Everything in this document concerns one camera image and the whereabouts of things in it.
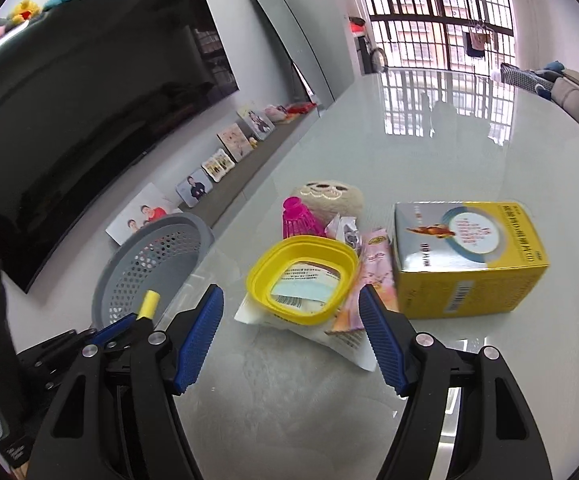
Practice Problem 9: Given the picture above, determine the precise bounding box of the crumpled white wrapper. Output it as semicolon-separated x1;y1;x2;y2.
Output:
325;214;362;255

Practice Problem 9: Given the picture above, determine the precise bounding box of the yellow medicine box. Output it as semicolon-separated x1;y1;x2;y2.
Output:
393;202;550;318

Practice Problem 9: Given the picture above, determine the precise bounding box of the tall leaning photo frame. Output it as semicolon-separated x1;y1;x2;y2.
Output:
238;106;276;141

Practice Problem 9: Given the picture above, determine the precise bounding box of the large family photo frame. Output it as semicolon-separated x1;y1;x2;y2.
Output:
105;183;178;245

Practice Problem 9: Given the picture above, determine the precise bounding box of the grey wooden tv console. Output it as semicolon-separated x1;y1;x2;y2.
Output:
179;110;320;235

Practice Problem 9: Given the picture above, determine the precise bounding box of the yellow plastic lid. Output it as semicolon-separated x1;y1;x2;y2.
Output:
246;235;359;326

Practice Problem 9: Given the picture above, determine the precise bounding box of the beige plush toy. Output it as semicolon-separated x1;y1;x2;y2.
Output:
291;180;364;226

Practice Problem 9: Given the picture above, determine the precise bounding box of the pink plush on console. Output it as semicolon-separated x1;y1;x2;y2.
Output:
264;105;288;124

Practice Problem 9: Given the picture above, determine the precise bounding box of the black wall television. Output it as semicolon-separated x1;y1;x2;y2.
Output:
0;0;238;290

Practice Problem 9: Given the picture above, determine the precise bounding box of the scalloped colourful photo frame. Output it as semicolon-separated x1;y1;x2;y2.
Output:
202;148;235;183

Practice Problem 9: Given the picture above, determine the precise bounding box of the leaning floor mirror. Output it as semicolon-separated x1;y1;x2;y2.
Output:
254;0;335;110

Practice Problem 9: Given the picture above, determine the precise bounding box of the pink snack wrapper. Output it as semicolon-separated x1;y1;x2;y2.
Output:
329;228;399;334

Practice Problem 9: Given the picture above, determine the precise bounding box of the red item on console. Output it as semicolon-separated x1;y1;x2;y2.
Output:
286;102;317;115

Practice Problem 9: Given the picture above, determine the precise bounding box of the baby photo frame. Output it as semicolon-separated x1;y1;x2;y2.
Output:
217;122;254;162

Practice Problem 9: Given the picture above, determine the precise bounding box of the grey perforated trash basket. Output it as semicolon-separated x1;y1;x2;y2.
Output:
92;212;215;330

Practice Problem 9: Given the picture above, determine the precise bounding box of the metal window grille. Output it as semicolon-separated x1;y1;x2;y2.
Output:
361;0;516;75

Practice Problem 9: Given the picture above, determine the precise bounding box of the man portrait photo frame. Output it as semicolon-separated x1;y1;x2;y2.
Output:
176;168;214;208

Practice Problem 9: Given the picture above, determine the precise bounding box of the yellow plush toy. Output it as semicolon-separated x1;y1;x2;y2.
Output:
9;0;41;26

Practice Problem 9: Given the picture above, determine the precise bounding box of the white blue mask package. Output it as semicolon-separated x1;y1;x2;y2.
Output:
234;262;377;372

